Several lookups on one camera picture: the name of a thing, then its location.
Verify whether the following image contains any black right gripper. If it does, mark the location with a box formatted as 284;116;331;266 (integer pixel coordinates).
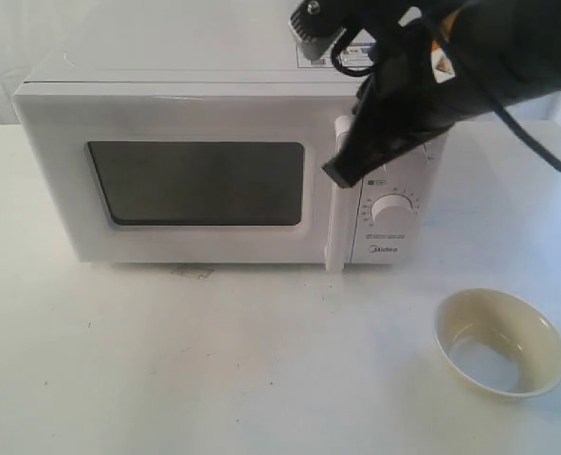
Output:
322;1;456;188

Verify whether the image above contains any white microwave door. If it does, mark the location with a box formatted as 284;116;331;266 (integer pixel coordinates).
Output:
14;83;384;270

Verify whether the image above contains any cream ceramic bowl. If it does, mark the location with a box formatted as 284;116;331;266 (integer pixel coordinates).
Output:
434;288;561;400

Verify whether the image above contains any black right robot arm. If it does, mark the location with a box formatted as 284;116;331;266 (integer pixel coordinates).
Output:
323;1;561;188

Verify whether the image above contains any white microwave oven body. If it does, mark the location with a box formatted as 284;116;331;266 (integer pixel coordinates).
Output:
15;35;445;264

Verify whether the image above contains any lower white control knob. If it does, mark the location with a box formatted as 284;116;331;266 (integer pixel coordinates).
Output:
371;194;414;224

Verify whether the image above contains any blue warning sticker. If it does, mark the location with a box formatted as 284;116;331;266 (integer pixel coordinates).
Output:
296;42;373;69

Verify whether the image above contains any blue black cable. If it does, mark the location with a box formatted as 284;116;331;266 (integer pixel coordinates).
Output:
330;27;561;189

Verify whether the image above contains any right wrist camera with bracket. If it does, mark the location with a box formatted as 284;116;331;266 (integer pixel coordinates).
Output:
289;0;352;62

